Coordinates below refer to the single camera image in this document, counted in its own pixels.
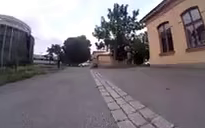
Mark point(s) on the small yellow building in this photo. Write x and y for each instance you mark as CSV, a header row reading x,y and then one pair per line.
x,y
103,59

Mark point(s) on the white car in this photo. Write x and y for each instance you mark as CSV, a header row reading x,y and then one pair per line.
x,y
85,64

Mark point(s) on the dark round trees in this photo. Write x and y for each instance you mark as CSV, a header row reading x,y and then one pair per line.
x,y
76,50

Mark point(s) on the tall green tree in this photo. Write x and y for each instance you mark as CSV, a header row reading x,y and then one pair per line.
x,y
118,28

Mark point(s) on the cobblestone strip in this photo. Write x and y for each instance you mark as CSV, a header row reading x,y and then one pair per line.
x,y
123,106

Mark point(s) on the grey asphalt road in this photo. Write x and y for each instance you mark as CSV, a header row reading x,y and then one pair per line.
x,y
56,100

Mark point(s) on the low white building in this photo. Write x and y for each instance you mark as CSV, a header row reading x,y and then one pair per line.
x,y
41,59

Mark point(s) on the yellow building with arched windows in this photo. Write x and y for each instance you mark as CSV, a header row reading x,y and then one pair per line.
x,y
176,36

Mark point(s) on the grass strip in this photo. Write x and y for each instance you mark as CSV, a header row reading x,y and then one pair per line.
x,y
13,74

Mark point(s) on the round glass building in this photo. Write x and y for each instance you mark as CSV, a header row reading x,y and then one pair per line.
x,y
13,43

